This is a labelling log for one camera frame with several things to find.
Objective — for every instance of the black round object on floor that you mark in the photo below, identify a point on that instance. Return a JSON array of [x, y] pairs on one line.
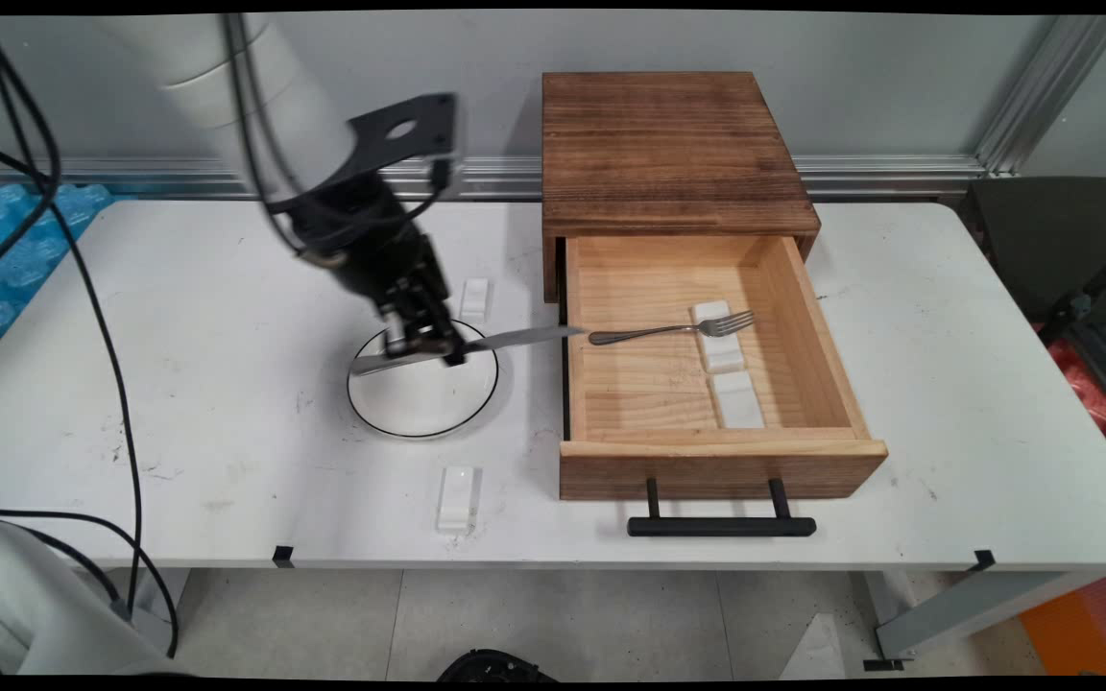
[[495, 667]]

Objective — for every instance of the silver table knife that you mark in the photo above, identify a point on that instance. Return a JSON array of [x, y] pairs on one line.
[[515, 338]]

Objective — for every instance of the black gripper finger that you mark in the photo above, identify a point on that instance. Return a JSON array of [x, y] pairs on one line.
[[397, 331], [443, 331]]

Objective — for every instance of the horizontal aluminium frame rail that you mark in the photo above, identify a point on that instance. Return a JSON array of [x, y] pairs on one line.
[[179, 178]]

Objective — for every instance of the orange box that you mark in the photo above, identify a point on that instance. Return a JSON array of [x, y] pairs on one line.
[[1086, 624]]

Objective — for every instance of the red plastic bag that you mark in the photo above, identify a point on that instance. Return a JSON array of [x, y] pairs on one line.
[[1091, 384]]

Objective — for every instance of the silver metal fork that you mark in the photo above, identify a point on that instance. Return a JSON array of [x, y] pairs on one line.
[[649, 333]]

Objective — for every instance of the black stand with blue knob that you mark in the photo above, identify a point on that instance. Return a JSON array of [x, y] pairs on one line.
[[1086, 297]]

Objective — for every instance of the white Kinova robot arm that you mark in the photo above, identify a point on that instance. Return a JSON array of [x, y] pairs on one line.
[[227, 77]]

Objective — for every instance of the slanted aluminium frame post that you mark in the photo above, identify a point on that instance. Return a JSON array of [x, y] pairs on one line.
[[1052, 91]]

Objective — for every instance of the dark brown wooden cabinet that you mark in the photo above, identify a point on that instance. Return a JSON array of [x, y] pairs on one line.
[[668, 144]]

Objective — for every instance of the black tape marker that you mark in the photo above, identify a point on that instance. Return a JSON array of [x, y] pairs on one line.
[[983, 559], [282, 555]]

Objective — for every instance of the black wrist mounting bracket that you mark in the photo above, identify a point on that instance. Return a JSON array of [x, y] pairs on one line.
[[404, 130]]

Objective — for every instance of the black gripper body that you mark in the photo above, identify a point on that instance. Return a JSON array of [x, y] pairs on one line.
[[375, 240]]

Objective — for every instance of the white plate with black rim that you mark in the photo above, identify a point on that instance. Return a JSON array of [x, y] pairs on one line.
[[419, 398]]

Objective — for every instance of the white cutlery rest block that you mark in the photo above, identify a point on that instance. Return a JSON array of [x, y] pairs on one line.
[[737, 399], [474, 299], [456, 499], [718, 347]]

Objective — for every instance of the blue bubble foam sheet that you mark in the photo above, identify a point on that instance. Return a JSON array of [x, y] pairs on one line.
[[11, 250]]

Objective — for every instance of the grey table leg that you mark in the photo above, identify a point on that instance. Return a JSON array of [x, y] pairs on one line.
[[966, 609]]

